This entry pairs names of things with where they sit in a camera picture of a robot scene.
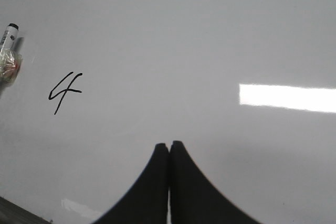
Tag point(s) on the white whiteboard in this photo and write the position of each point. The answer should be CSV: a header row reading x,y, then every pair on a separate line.
x,y
247,85

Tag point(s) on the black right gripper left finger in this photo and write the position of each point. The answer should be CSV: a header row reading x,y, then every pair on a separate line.
x,y
146,201

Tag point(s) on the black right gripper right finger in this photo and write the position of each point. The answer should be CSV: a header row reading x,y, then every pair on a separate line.
x,y
193,198

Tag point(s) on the aluminium whiteboard tray frame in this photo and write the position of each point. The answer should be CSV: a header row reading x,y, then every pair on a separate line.
x,y
13,214

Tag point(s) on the white whiteboard marker black cap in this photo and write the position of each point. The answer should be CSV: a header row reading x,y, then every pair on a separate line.
x,y
9,37

